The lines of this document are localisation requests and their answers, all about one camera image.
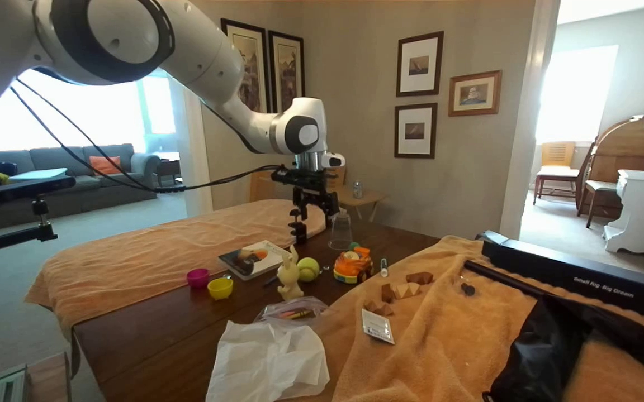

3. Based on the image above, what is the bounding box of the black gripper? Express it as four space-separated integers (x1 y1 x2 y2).
290 168 343 230

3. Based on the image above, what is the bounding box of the green ball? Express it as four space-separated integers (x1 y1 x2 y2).
296 254 324 284

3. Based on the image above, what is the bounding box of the black table clamp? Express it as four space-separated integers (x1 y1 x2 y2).
286 207 310 247

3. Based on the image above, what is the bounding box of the clear plastic cup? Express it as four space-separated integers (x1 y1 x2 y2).
328 207 355 254

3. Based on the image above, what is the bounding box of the orange tiger toy car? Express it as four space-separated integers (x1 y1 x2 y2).
331 245 377 286

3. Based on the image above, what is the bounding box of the pale bunny figurine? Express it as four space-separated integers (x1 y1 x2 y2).
273 244 306 302

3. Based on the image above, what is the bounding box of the One Gorilla picture book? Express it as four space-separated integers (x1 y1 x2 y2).
217 239 290 284

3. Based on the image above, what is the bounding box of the clear zip bag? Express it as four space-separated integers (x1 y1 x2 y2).
262 294 329 331

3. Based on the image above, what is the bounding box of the light wooden block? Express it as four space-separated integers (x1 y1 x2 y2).
390 279 424 300

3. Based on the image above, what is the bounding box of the small black framed picture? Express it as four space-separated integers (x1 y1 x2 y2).
392 101 440 161
397 29 446 99

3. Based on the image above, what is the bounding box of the yellow plastic cup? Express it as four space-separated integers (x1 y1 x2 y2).
207 272 238 302

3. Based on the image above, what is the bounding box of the white towel label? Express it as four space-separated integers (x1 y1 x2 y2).
361 306 399 346

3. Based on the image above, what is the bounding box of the pink plastic cup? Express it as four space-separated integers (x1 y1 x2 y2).
186 266 212 293

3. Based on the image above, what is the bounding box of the tall black framed picture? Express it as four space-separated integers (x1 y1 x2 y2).
220 18 272 113
266 29 310 113

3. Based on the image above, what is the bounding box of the white plastic bag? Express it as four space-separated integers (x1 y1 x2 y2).
203 319 333 402

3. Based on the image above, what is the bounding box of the orange towel with label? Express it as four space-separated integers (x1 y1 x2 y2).
313 231 644 402

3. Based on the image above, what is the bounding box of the plain orange towel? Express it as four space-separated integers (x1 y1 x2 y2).
26 197 340 336

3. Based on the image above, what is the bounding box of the wooden framed picture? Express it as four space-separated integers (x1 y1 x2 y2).
447 70 503 119

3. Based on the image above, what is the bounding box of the orange sofa pillow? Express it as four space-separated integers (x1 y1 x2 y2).
88 153 127 179

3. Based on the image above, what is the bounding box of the grey sofa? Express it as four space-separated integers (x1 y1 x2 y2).
0 140 184 231

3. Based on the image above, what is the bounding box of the tan armchair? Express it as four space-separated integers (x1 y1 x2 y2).
533 140 582 206

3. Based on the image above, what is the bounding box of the long black case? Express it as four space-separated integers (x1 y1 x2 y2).
481 230 644 331

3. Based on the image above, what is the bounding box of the black fabric bag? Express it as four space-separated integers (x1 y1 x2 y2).
489 296 644 402

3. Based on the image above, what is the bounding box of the curved wooden chair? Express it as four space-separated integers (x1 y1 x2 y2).
576 112 644 230

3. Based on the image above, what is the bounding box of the wooden base platform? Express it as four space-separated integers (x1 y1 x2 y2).
23 350 72 402

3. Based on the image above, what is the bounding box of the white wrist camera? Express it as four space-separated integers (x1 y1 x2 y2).
321 149 347 172

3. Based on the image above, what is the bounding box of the black cable bundle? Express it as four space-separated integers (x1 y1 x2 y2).
8 74 286 195

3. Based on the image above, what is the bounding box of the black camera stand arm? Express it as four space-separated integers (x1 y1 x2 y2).
0 175 78 259

